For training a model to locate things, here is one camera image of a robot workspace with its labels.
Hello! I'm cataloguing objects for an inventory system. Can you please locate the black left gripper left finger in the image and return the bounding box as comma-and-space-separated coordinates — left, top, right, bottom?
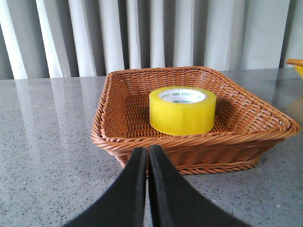
65, 148, 147, 227

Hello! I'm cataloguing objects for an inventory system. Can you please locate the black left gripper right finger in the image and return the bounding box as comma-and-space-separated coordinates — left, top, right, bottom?
149, 145, 248, 227

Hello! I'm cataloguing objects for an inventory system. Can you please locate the yellow tape roll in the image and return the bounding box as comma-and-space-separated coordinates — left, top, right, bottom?
149, 86, 216, 136

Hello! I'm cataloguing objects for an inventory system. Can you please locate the brown wicker basket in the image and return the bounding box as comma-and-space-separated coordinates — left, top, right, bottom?
91, 66, 300, 174

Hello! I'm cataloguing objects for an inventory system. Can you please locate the yellow plastic basket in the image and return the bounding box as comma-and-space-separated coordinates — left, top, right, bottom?
286, 58, 303, 78

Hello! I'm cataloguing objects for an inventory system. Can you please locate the grey pleated curtain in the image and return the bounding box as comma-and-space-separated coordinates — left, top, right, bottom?
0, 0, 303, 79

